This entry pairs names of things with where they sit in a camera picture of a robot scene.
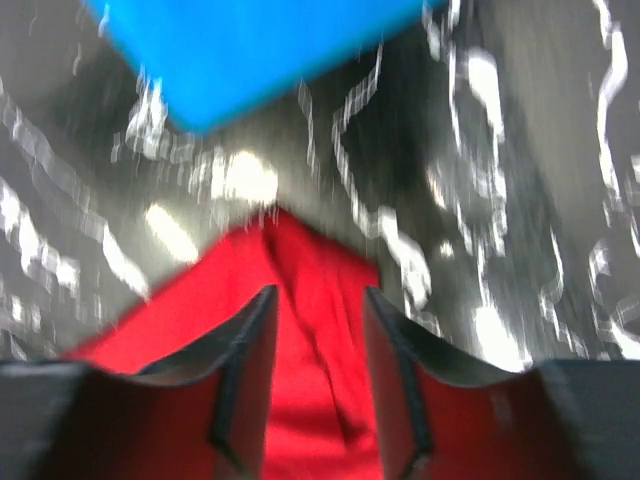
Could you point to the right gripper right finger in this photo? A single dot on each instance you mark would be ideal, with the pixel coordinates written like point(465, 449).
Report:
point(442, 413)

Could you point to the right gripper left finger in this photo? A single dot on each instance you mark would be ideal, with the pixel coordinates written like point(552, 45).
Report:
point(199, 413)

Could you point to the red t shirt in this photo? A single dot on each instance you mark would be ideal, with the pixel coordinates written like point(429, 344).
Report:
point(321, 422)

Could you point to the folded blue t shirt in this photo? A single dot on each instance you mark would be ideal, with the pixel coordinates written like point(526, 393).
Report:
point(212, 60)

